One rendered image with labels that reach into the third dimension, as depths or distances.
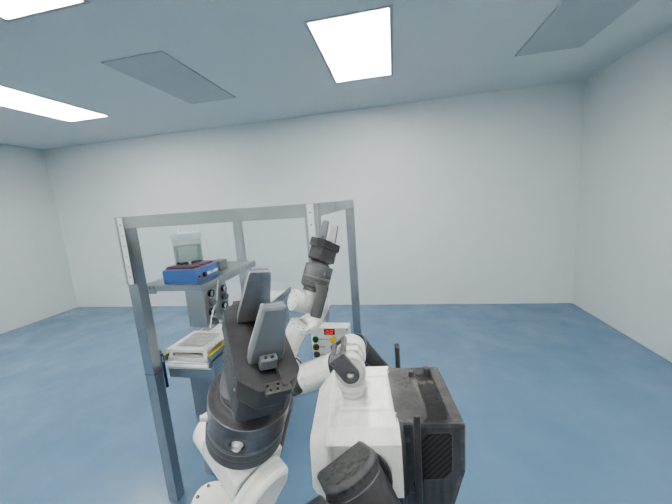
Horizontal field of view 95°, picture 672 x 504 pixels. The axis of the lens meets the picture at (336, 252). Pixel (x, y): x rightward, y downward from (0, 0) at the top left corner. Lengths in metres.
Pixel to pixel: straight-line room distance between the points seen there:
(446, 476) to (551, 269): 4.63
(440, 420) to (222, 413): 0.45
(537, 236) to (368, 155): 2.59
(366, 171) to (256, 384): 4.47
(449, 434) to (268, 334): 0.50
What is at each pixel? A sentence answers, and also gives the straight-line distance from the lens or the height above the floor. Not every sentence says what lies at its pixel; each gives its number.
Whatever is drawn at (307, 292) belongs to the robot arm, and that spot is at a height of 1.38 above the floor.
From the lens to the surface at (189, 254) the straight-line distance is 1.63.
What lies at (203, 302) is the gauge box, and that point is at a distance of 1.74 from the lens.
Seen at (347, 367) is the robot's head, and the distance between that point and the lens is 0.65.
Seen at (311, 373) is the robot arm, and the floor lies 1.15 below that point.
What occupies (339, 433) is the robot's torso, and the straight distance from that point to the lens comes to 0.67.
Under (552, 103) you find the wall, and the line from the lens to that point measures 5.17.
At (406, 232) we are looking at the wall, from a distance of 4.68.
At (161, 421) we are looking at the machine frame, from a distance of 2.16.
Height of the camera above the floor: 1.65
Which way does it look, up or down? 9 degrees down
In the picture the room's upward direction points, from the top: 4 degrees counter-clockwise
